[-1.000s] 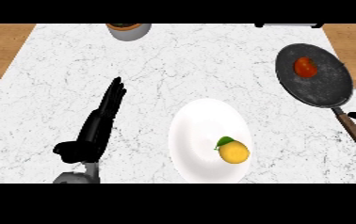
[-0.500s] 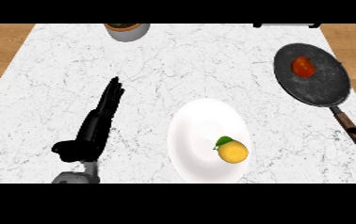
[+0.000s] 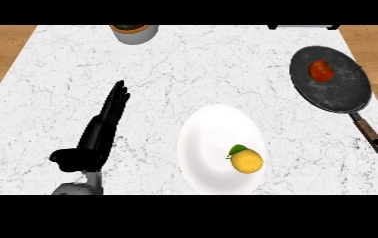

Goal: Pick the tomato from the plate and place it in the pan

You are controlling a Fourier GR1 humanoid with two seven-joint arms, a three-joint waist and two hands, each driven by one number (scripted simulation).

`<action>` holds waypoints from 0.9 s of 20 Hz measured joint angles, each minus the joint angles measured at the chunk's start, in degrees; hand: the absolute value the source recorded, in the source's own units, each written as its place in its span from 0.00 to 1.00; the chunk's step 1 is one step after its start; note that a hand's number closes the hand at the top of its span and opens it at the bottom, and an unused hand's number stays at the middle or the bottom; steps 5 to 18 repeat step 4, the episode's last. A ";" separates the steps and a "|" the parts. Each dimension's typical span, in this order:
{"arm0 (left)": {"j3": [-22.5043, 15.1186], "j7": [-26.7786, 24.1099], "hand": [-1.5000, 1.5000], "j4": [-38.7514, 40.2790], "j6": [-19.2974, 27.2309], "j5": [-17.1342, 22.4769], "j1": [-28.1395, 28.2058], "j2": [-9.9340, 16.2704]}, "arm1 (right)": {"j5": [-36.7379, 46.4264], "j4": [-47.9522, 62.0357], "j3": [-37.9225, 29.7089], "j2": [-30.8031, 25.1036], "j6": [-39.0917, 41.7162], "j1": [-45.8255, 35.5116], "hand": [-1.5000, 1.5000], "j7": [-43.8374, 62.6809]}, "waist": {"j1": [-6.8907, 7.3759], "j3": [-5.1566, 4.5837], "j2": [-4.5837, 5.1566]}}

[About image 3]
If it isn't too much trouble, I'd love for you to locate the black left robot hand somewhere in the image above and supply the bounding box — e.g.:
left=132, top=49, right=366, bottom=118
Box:
left=48, top=79, right=131, bottom=173

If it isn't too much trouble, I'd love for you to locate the white oval plate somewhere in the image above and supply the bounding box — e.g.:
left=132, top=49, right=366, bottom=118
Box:
left=177, top=104, right=267, bottom=196

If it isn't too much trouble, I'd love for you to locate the red tomato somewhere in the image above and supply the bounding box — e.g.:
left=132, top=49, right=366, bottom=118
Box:
left=306, top=59, right=335, bottom=83

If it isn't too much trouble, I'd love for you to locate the dark grey frying pan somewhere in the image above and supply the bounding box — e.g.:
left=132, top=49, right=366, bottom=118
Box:
left=287, top=45, right=378, bottom=154

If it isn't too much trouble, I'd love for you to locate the grey plant pot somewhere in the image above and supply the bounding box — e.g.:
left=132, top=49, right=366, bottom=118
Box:
left=107, top=24, right=159, bottom=45

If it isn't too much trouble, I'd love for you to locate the yellow lemon with green leaf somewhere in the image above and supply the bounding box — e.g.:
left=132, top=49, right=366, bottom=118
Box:
left=224, top=144, right=265, bottom=175

